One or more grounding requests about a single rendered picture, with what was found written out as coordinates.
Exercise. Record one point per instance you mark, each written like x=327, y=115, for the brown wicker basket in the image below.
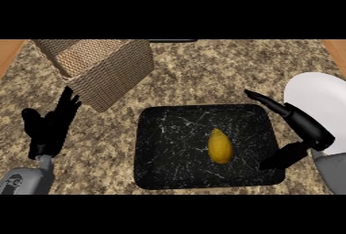
x=101, y=68

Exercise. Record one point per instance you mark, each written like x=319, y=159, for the white plate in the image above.
x=322, y=106

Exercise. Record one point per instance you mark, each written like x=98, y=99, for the yellow lemon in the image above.
x=220, y=146

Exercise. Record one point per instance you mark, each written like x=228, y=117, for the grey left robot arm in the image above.
x=28, y=178

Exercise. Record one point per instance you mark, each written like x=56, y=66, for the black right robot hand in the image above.
x=306, y=126

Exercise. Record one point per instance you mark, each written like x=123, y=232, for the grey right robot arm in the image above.
x=333, y=172

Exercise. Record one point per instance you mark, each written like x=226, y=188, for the black marbled tray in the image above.
x=204, y=146

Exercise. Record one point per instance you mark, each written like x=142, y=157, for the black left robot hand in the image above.
x=55, y=128

